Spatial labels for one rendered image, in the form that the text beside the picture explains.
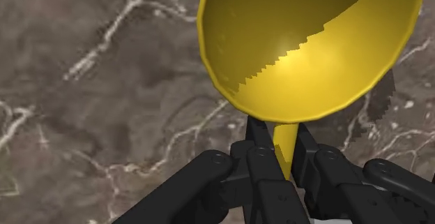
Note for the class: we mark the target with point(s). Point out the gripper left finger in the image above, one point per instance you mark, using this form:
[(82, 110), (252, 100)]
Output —
[(217, 189)]

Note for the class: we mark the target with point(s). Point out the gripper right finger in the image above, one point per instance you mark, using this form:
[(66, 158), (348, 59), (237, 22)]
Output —
[(353, 189)]

